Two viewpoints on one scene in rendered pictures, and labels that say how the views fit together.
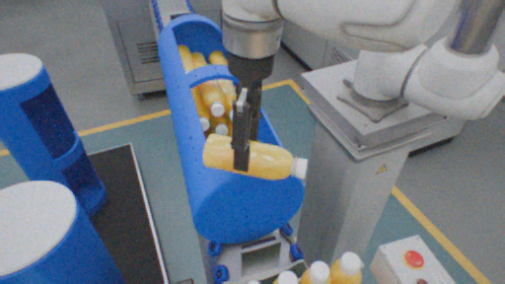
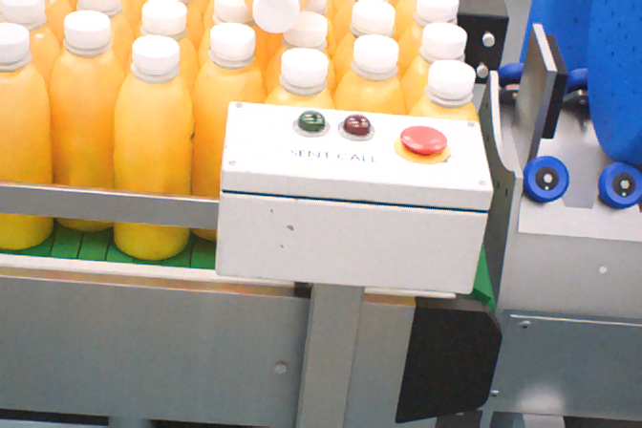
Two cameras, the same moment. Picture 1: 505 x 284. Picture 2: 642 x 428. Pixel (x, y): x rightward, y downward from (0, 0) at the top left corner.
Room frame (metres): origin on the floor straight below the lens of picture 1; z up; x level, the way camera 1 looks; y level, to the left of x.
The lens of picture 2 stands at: (0.46, -1.15, 1.59)
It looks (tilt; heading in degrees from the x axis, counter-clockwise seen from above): 35 degrees down; 103
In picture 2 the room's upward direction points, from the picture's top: 7 degrees clockwise
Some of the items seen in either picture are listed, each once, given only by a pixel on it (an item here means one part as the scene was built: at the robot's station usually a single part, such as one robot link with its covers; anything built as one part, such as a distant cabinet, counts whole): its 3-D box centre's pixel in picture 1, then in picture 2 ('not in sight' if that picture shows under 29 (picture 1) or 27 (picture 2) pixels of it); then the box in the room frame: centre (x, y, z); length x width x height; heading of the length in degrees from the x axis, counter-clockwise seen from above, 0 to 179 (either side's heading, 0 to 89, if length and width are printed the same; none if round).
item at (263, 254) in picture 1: (259, 255); (539, 101); (0.42, -0.02, 0.99); 0.10 x 0.02 x 0.12; 107
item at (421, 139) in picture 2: (414, 258); (423, 141); (0.35, -0.34, 1.11); 0.04 x 0.04 x 0.01
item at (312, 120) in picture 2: not in sight; (311, 120); (0.26, -0.35, 1.11); 0.02 x 0.02 x 0.01
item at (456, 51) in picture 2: (320, 271); (443, 41); (0.33, -0.14, 1.09); 0.04 x 0.04 x 0.02
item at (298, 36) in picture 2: not in sight; (305, 29); (0.21, -0.18, 1.09); 0.04 x 0.04 x 0.02
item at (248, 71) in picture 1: (250, 74); not in sight; (0.48, 0.00, 1.48); 0.08 x 0.07 x 0.09; 167
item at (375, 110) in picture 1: (369, 92); not in sight; (0.97, -0.41, 1.10); 0.22 x 0.18 x 0.06; 36
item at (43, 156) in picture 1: (49, 149); not in sight; (1.21, 1.01, 0.59); 0.28 x 0.28 x 0.88
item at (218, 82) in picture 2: not in sight; (226, 139); (0.16, -0.23, 0.99); 0.07 x 0.07 x 0.19
